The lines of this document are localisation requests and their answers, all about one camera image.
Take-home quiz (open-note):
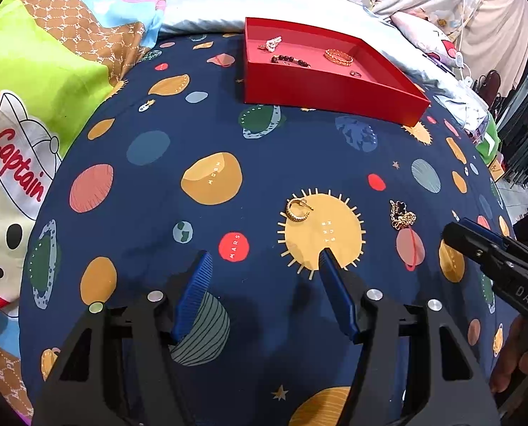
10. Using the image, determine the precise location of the silver pearl earring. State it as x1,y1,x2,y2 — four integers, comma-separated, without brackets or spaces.
258,35,284,53

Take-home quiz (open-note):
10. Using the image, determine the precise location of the beige curtain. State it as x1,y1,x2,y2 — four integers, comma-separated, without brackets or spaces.
459,0,528,98

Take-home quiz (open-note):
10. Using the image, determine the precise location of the cartoon monkey print blanket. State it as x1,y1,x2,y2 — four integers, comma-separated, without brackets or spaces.
0,0,167,415

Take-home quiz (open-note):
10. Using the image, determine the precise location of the gold hoop earring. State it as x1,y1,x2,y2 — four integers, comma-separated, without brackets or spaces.
286,197,315,225

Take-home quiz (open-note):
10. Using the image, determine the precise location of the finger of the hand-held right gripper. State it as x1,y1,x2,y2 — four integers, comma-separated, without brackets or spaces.
463,218,511,249
442,223,511,276

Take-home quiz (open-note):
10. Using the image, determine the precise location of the white cable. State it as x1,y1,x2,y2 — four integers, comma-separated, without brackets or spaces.
454,0,486,81

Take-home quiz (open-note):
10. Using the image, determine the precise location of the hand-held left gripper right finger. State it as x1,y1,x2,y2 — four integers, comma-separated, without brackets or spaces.
321,248,500,426

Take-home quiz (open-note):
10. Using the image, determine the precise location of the red cardboard box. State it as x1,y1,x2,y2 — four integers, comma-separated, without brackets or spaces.
244,17,432,127

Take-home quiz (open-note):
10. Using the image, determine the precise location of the navy planet print blanket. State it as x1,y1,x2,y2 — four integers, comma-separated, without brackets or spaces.
17,31,513,426

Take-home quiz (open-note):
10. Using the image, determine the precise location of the black bead bracelet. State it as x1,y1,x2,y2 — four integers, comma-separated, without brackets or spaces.
270,54,312,68

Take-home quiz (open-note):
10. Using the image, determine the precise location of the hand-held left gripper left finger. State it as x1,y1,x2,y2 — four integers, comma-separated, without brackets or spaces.
32,251,213,426

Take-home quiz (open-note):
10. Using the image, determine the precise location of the person's right hand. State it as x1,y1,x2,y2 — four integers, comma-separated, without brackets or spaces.
489,315,528,395

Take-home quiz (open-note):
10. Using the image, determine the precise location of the gold black clover bracelet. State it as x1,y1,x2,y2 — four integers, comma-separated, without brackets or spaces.
389,200,418,231

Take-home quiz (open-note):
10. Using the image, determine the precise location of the white printed pillow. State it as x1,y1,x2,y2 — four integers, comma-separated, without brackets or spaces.
390,11,469,69

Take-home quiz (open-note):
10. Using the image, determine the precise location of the gold bangle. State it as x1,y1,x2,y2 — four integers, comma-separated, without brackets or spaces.
323,48,354,66

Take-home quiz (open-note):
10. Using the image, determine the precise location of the dark metal chair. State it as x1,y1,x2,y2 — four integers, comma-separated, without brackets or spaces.
479,70,504,107

